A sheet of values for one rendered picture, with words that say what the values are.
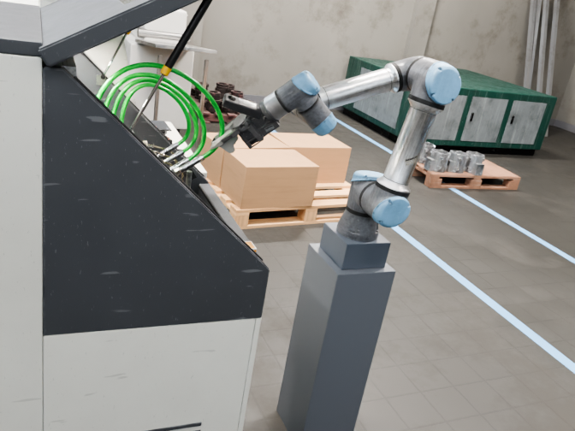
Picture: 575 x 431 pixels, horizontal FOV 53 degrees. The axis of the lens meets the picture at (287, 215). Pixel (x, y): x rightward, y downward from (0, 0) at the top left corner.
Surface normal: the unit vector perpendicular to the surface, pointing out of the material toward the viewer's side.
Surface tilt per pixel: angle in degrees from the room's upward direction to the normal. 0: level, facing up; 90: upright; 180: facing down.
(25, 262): 90
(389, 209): 98
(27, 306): 90
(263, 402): 0
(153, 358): 90
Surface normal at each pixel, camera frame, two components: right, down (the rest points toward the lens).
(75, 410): 0.36, 0.41
